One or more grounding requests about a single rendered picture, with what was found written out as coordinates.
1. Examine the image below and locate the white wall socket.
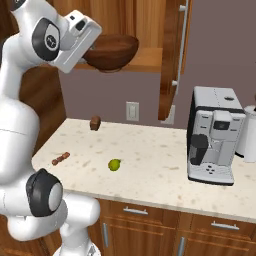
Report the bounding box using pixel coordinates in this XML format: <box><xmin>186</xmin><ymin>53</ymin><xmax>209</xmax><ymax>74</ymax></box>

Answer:
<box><xmin>161</xmin><ymin>104</ymin><xmax>176</xmax><ymax>126</ymax></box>

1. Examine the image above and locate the grey coffee machine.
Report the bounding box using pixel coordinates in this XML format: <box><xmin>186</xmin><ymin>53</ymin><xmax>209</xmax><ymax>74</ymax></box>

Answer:
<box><xmin>186</xmin><ymin>85</ymin><xmax>247</xmax><ymax>187</ymax></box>

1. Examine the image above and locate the silver base cupboard handle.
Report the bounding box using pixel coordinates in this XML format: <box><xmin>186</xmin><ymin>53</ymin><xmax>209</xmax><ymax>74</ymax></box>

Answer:
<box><xmin>102</xmin><ymin>222</ymin><xmax>110</xmax><ymax>249</ymax></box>
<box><xmin>176</xmin><ymin>236</ymin><xmax>186</xmax><ymax>256</ymax></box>

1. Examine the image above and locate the wooden base cupboard door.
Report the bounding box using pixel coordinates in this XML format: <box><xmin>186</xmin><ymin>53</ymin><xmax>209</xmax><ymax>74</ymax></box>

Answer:
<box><xmin>175</xmin><ymin>229</ymin><xmax>256</xmax><ymax>256</ymax></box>
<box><xmin>89</xmin><ymin>215</ymin><xmax>179</xmax><ymax>256</ymax></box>

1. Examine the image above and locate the white wall switch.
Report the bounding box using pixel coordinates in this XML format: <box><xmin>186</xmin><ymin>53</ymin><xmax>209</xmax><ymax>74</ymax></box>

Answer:
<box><xmin>125</xmin><ymin>101</ymin><xmax>141</xmax><ymax>122</ymax></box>

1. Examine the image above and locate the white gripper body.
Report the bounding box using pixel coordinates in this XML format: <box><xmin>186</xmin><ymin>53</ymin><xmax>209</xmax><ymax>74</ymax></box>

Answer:
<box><xmin>52</xmin><ymin>17</ymin><xmax>103</xmax><ymax>75</ymax></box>

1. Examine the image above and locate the green pear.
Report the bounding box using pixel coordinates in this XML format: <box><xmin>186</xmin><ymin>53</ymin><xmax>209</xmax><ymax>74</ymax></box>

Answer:
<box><xmin>107</xmin><ymin>158</ymin><xmax>122</xmax><ymax>173</ymax></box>

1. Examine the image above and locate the brown lump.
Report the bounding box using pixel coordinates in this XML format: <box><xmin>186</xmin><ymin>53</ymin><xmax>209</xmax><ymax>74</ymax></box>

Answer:
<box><xmin>89</xmin><ymin>115</ymin><xmax>102</xmax><ymax>132</ymax></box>

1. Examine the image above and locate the brown kebab skewer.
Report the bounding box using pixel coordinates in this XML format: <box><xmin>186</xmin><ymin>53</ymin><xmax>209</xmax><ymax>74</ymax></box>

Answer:
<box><xmin>51</xmin><ymin>151</ymin><xmax>71</xmax><ymax>167</ymax></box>

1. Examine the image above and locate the silver drawer handle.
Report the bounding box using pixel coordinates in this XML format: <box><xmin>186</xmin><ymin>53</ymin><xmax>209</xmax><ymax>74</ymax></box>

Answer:
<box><xmin>210</xmin><ymin>220</ymin><xmax>241</xmax><ymax>232</ymax></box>
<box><xmin>122</xmin><ymin>206</ymin><xmax>149</xmax><ymax>216</ymax></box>

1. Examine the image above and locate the silver cupboard door handle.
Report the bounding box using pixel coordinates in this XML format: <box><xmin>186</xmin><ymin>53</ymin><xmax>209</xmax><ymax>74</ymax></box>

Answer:
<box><xmin>171</xmin><ymin>0</ymin><xmax>190</xmax><ymax>96</ymax></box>

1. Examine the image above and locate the open wooden wall cupboard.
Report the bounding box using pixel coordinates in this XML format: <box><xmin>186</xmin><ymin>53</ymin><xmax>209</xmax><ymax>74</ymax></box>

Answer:
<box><xmin>46</xmin><ymin>0</ymin><xmax>165</xmax><ymax>74</ymax></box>

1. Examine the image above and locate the white jug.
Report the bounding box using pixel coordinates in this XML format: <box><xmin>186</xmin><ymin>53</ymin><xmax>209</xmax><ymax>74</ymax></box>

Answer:
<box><xmin>234</xmin><ymin>104</ymin><xmax>256</xmax><ymax>164</ymax></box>

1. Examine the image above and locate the wooden drawer front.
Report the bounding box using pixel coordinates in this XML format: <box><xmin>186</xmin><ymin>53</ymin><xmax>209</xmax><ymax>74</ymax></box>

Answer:
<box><xmin>179</xmin><ymin>211</ymin><xmax>256</xmax><ymax>242</ymax></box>
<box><xmin>98</xmin><ymin>198</ymin><xmax>180</xmax><ymax>230</ymax></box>

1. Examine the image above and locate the brown wooden bowl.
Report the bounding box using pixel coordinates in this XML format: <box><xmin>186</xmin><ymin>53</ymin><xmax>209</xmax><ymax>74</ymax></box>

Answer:
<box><xmin>82</xmin><ymin>33</ymin><xmax>140</xmax><ymax>73</ymax></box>

